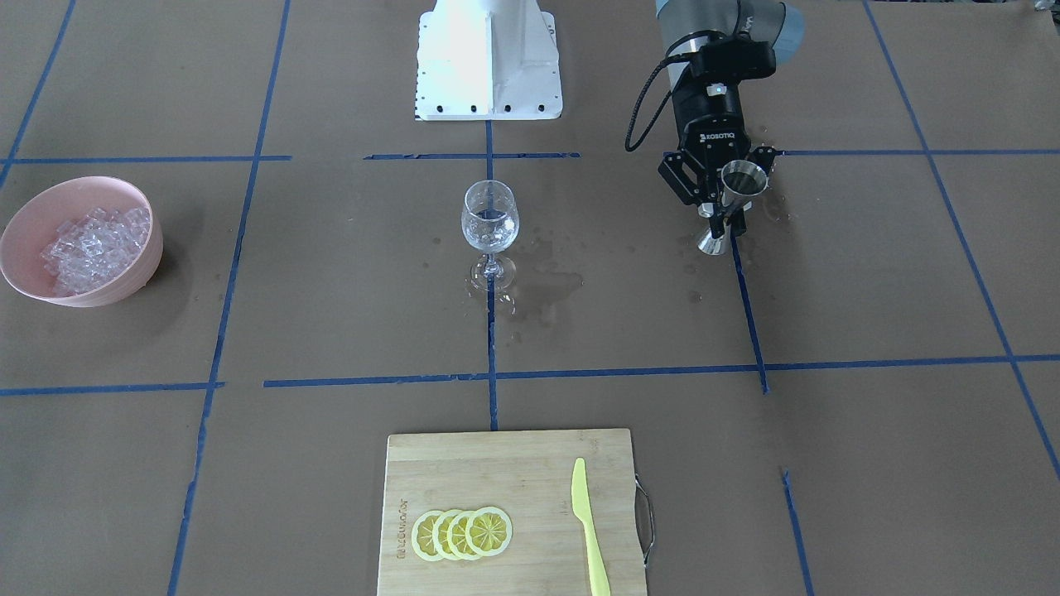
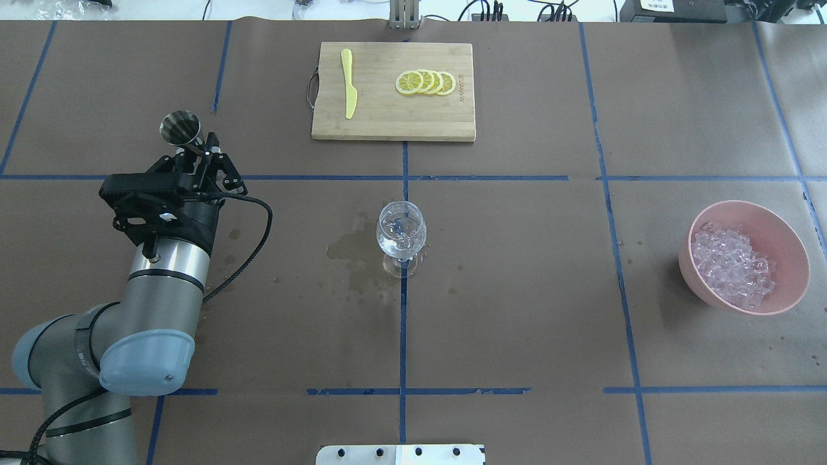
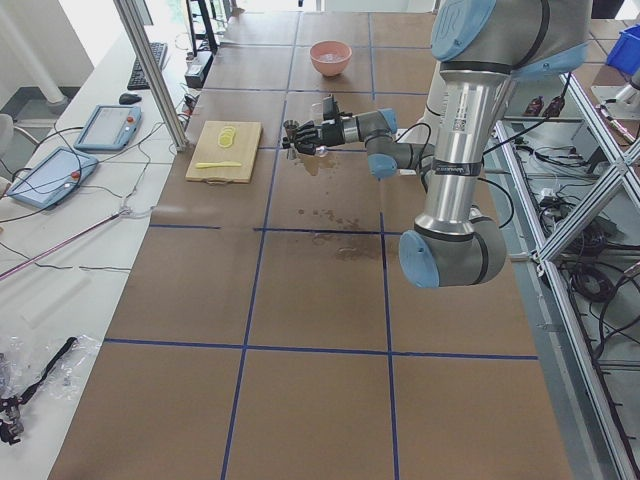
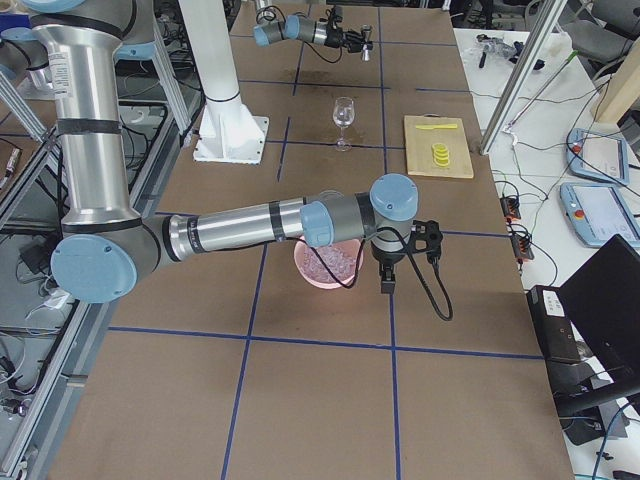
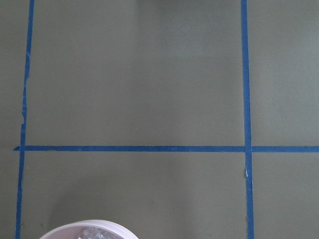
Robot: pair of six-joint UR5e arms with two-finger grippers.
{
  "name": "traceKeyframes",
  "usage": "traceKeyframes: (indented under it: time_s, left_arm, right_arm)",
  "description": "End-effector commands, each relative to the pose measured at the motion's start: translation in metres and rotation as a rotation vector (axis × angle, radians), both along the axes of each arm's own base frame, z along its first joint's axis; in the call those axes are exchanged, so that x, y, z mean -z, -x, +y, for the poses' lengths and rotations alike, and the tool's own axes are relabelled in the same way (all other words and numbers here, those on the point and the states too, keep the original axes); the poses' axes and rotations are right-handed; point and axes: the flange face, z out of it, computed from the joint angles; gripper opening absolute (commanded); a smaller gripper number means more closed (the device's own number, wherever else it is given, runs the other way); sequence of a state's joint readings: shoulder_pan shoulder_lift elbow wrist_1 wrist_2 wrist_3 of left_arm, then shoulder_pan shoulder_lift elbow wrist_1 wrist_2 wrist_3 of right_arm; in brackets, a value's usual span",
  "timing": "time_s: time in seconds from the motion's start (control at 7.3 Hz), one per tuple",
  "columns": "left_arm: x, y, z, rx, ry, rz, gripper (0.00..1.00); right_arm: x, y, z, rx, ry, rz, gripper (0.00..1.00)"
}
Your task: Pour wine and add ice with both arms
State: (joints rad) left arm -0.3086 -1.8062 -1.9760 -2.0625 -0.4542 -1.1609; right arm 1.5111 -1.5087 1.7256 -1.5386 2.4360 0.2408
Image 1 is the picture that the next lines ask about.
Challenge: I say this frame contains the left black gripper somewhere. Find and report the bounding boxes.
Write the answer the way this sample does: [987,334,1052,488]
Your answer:
[658,74,776,236]

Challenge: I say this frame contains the steel cocktail jigger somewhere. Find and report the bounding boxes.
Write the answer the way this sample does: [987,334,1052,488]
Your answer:
[696,160,769,256]

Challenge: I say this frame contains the clear ice cubes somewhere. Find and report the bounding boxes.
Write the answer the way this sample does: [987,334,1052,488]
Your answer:
[39,207,152,297]

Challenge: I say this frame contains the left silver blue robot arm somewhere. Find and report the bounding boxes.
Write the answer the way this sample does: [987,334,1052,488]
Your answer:
[656,1,806,252]

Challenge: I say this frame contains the clear wine glass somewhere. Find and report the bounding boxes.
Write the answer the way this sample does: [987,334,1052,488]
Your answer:
[461,180,520,293]

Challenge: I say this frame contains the yellow plastic knife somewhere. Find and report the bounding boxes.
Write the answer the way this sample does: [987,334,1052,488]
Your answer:
[569,457,612,595]

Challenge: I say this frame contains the wooden cutting board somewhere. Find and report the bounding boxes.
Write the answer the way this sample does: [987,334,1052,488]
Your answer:
[376,430,648,595]

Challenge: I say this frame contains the lemon slice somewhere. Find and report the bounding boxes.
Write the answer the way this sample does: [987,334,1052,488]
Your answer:
[446,512,481,561]
[412,510,443,562]
[431,509,463,560]
[465,506,513,557]

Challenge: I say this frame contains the pink bowl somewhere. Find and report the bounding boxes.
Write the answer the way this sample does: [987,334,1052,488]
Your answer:
[2,176,163,308]

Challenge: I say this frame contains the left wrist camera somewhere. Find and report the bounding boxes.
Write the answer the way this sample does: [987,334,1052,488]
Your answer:
[689,37,778,84]

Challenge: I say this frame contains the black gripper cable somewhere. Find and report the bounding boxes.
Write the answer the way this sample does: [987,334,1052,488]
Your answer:
[624,51,705,153]

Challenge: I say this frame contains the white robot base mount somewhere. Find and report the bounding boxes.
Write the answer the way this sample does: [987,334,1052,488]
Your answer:
[414,1,564,122]

